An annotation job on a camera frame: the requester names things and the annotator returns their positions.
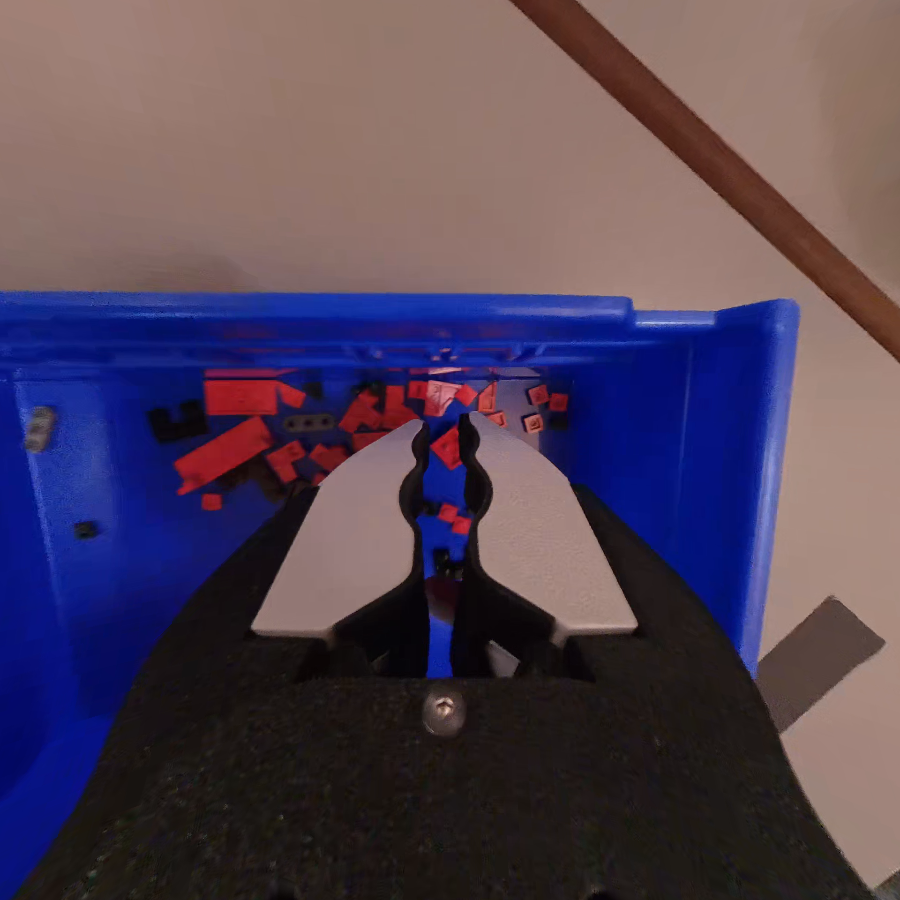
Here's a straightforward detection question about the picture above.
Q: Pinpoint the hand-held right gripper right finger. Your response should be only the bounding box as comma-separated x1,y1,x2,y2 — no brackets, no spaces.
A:
453,412,641,644

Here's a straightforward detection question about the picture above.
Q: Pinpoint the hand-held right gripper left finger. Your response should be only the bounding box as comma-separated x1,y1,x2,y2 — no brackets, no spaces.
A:
250,420,431,645

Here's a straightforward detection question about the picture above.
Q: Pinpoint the blue plastic bin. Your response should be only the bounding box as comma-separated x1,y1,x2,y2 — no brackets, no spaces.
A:
0,292,801,897

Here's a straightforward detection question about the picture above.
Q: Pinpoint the pile of red lego pieces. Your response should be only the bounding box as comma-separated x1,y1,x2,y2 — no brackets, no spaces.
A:
144,366,574,563

